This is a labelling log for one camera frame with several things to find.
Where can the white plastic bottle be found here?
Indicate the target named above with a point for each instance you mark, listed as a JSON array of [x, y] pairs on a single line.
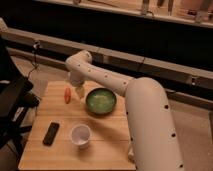
[[131, 155]]

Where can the orange red pepper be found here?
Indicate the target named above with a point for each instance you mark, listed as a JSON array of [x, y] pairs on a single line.
[[67, 95]]

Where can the wooden folding table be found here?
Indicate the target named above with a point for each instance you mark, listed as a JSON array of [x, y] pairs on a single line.
[[67, 137]]

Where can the black office chair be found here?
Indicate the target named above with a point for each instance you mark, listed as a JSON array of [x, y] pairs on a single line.
[[15, 100]]

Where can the white paper cup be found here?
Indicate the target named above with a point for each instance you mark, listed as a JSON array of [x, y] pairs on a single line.
[[80, 135]]

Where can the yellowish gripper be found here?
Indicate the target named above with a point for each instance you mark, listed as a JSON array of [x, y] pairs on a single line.
[[80, 91]]

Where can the black remote control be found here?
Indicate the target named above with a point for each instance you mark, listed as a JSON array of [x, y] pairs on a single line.
[[50, 134]]

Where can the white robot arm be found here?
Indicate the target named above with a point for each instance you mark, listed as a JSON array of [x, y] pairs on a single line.
[[152, 130]]

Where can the green bowl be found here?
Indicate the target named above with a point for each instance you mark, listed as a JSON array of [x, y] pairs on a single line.
[[101, 101]]

